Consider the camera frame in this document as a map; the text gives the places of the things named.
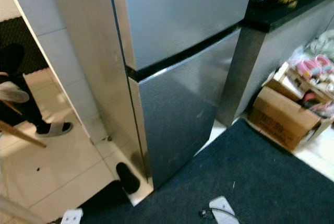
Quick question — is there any pink white packets pile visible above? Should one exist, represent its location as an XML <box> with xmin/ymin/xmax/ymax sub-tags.
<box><xmin>290</xmin><ymin>30</ymin><xmax>334</xmax><ymax>117</ymax></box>

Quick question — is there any black slipper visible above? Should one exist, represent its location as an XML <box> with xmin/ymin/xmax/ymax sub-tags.
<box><xmin>116</xmin><ymin>161</ymin><xmax>142</xmax><ymax>195</ymax></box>

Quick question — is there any wooden chair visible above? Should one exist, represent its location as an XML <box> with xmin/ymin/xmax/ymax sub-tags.
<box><xmin>0</xmin><ymin>120</ymin><xmax>47</xmax><ymax>149</ymax></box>

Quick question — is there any brown cardboard box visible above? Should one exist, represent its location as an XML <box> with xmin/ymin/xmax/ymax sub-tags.
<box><xmin>247</xmin><ymin>62</ymin><xmax>334</xmax><ymax>151</ymax></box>

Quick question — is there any dark blue carpet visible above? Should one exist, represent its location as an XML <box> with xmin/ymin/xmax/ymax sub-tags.
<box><xmin>78</xmin><ymin>119</ymin><xmax>334</xmax><ymax>224</ymax></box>

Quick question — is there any silver two-door fridge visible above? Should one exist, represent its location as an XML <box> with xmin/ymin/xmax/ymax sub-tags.
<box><xmin>47</xmin><ymin>0</ymin><xmax>257</xmax><ymax>190</ymax></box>

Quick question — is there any black top kitchen counter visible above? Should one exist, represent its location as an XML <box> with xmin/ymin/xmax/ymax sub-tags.
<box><xmin>217</xmin><ymin>0</ymin><xmax>334</xmax><ymax>128</ymax></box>

